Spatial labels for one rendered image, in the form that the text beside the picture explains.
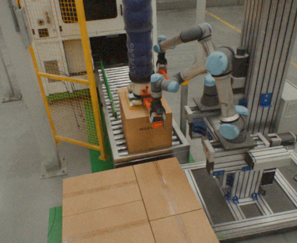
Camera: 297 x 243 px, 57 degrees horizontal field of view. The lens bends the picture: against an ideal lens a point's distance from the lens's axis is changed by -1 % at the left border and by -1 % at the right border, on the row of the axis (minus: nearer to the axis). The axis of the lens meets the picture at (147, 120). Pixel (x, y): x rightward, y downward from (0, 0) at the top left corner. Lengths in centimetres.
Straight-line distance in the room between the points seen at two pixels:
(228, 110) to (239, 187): 104
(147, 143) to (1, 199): 169
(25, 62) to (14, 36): 25
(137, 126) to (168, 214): 77
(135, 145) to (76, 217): 78
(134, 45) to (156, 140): 84
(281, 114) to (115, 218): 139
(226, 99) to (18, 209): 233
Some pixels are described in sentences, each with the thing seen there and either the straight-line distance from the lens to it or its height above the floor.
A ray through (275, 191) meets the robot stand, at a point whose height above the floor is 21.
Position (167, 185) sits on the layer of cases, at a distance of 227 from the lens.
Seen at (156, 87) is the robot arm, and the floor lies 137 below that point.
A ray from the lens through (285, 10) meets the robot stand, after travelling 189.
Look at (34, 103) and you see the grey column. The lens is 292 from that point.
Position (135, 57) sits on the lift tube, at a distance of 232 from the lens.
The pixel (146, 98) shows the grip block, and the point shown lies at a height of 111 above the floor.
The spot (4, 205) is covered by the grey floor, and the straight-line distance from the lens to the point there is 327.
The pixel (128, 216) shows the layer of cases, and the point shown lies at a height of 54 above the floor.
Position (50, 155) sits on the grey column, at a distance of 327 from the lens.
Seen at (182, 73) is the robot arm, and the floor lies 144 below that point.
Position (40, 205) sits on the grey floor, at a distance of 310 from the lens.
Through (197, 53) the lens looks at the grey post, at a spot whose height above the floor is 37.
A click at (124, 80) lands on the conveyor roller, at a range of 396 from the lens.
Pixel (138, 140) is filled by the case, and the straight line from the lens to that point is 244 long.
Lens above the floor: 218
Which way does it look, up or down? 33 degrees down
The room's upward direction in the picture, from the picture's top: 3 degrees counter-clockwise
